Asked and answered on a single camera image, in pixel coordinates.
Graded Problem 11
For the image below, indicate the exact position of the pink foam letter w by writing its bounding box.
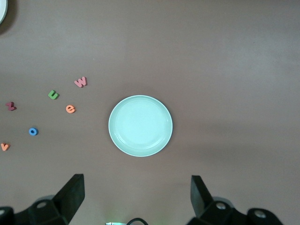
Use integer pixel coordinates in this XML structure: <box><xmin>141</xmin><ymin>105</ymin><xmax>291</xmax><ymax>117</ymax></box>
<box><xmin>74</xmin><ymin>76</ymin><xmax>88</xmax><ymax>88</ymax></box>

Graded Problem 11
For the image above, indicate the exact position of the beige plate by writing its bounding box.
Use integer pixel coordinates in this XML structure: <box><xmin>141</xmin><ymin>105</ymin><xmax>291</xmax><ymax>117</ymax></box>
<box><xmin>0</xmin><ymin>0</ymin><xmax>8</xmax><ymax>25</ymax></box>

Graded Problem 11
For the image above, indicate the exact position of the brown table cover sheet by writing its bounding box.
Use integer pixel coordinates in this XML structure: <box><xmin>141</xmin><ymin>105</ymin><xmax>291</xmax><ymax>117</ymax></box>
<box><xmin>0</xmin><ymin>0</ymin><xmax>300</xmax><ymax>225</ymax></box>

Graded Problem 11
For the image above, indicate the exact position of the green plate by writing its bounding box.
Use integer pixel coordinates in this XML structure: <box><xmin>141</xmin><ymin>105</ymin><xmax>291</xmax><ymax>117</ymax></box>
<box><xmin>108</xmin><ymin>95</ymin><xmax>173</xmax><ymax>158</ymax></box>

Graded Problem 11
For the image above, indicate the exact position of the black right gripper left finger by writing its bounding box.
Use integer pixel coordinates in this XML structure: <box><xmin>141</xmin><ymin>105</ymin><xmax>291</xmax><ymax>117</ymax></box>
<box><xmin>0</xmin><ymin>173</ymin><xmax>85</xmax><ymax>225</ymax></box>

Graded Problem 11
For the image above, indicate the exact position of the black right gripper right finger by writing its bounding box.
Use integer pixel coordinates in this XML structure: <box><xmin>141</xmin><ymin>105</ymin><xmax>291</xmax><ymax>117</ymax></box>
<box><xmin>187</xmin><ymin>175</ymin><xmax>284</xmax><ymax>225</ymax></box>

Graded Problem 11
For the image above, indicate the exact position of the green foam letter u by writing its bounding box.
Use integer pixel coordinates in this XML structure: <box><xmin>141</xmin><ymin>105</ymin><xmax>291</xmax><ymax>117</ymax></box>
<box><xmin>47</xmin><ymin>90</ymin><xmax>60</xmax><ymax>101</ymax></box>

